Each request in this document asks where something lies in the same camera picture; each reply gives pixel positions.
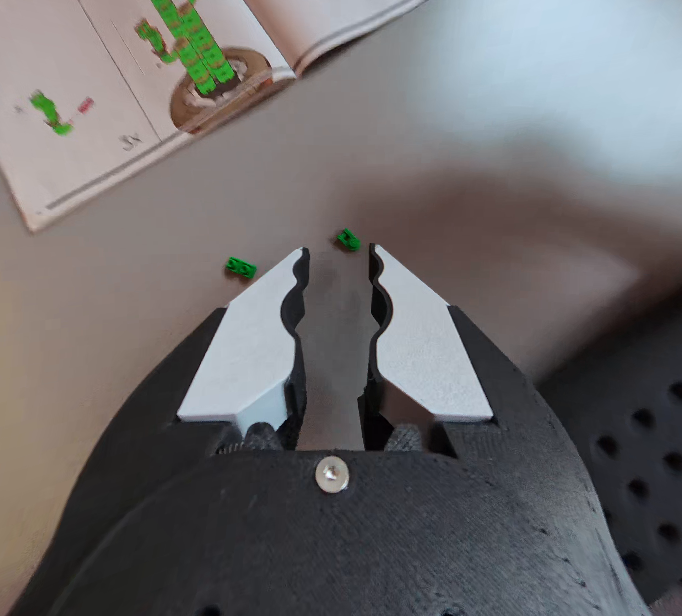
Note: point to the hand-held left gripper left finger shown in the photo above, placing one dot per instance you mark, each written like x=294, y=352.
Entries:
x=245, y=355

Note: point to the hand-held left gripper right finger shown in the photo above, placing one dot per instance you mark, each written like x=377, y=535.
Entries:
x=426, y=360

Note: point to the green lego plate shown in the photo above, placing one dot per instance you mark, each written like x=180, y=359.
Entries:
x=241, y=267

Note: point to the green lego clip piece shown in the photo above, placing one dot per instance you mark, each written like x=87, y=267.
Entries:
x=349, y=240

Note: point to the lego instruction booklet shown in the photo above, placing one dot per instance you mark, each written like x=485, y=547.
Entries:
x=69, y=40

